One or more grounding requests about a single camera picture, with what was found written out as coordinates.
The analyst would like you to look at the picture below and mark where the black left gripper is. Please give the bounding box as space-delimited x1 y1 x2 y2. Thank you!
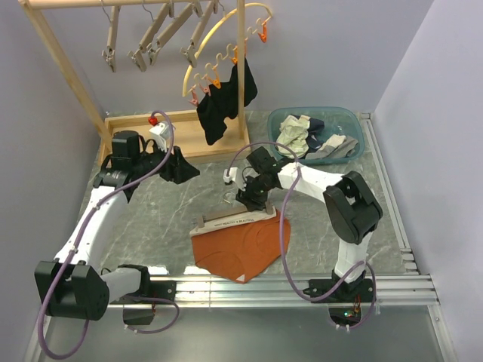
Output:
133 138 200 184

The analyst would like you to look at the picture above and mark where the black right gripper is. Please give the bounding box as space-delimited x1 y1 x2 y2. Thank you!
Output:
236 174 272 213

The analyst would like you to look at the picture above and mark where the orange and cream underwear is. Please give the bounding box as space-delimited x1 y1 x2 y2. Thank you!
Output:
190 212 291 284

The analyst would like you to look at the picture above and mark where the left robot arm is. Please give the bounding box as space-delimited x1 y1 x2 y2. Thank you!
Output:
34 123 200 321

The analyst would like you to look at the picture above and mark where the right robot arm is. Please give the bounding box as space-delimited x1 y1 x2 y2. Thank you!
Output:
223 143 383 303

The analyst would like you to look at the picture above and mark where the black underwear hanging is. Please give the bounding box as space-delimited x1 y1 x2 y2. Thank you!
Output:
196 65 238 146

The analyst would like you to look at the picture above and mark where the curved multi-clip hanger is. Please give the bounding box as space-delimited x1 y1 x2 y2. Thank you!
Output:
182 2 272 97

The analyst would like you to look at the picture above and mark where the wooden drying rack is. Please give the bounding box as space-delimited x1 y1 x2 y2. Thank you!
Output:
20 1 250 163

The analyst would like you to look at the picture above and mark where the navy garment in basket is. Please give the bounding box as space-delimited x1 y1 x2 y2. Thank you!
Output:
306 118 325 149

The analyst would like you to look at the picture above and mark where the teal plastic laundry basket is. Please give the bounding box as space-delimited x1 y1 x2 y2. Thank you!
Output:
267 106 365 166

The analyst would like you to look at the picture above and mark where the grey garment in basket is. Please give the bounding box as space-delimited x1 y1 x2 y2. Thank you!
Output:
305 135 359 160

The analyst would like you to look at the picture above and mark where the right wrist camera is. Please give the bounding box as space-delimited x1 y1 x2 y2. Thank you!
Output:
223 167 246 191

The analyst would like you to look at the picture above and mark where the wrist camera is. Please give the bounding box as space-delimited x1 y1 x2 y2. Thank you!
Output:
148 116 171 152
223 167 246 191

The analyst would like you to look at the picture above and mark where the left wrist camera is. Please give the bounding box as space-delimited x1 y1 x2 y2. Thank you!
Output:
148 116 171 152

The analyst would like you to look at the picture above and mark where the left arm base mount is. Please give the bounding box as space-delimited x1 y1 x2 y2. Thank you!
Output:
121 280 177 327

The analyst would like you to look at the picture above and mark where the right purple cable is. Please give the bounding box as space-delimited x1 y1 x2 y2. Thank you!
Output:
228 141 377 330

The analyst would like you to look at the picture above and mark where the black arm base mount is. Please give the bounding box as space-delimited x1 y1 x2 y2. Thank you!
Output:
301 278 378 327

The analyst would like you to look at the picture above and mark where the aluminium rail frame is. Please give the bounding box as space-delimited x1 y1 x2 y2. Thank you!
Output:
38 113 457 361

